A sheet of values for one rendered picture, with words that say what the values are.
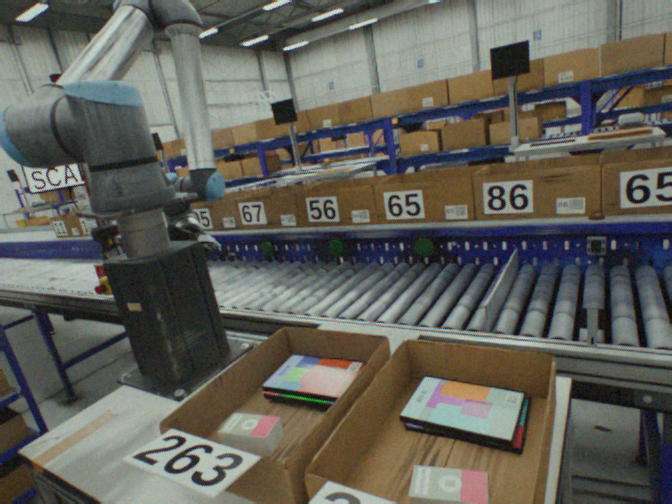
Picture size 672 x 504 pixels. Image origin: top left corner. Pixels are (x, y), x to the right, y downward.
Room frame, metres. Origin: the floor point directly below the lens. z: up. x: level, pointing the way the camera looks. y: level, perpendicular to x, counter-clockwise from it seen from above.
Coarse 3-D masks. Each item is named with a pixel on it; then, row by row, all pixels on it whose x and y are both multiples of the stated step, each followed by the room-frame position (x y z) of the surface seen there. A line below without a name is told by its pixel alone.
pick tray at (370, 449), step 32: (416, 352) 0.77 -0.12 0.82; (448, 352) 0.73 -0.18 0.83; (480, 352) 0.70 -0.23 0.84; (512, 352) 0.67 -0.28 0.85; (544, 352) 0.64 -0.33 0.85; (384, 384) 0.68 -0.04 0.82; (416, 384) 0.75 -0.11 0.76; (512, 384) 0.67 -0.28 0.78; (544, 384) 0.64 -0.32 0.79; (352, 416) 0.58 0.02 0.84; (384, 416) 0.66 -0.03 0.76; (544, 416) 0.59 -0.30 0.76; (320, 448) 0.50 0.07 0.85; (352, 448) 0.56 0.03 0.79; (384, 448) 0.59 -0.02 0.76; (416, 448) 0.57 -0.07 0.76; (448, 448) 0.56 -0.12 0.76; (480, 448) 0.55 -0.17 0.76; (544, 448) 0.44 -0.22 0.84; (320, 480) 0.45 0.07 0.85; (352, 480) 0.53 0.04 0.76; (384, 480) 0.52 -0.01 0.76; (512, 480) 0.48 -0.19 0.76; (544, 480) 0.43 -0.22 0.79
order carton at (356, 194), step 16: (384, 176) 1.98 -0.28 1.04; (304, 192) 1.89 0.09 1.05; (320, 192) 1.84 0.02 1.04; (336, 192) 1.80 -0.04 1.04; (352, 192) 1.75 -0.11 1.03; (368, 192) 1.71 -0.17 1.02; (304, 208) 1.90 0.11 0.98; (352, 208) 1.76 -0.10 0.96; (368, 208) 1.72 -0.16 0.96; (304, 224) 1.91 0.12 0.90; (320, 224) 1.86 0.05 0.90; (336, 224) 1.81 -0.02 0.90; (352, 224) 1.77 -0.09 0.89; (368, 224) 1.73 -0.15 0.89
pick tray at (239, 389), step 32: (256, 352) 0.86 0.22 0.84; (288, 352) 0.94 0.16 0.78; (320, 352) 0.90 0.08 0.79; (352, 352) 0.85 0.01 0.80; (384, 352) 0.78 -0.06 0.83; (224, 384) 0.77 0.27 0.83; (256, 384) 0.84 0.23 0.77; (352, 384) 0.66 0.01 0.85; (192, 416) 0.69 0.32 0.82; (224, 416) 0.75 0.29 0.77; (288, 416) 0.72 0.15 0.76; (320, 416) 0.70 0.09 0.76; (288, 448) 0.63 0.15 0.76; (256, 480) 0.52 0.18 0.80; (288, 480) 0.48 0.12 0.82
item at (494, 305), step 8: (512, 256) 1.26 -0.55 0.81; (512, 264) 1.24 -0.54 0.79; (504, 272) 1.14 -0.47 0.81; (512, 272) 1.24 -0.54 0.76; (504, 280) 1.13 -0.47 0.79; (512, 280) 1.23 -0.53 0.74; (496, 288) 1.04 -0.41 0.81; (504, 288) 1.13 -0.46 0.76; (496, 296) 1.04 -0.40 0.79; (504, 296) 1.12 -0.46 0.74; (488, 304) 0.96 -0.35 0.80; (496, 304) 1.03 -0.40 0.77; (488, 312) 0.96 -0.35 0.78; (496, 312) 1.03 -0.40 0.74; (488, 320) 0.95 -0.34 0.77; (488, 328) 0.95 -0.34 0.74
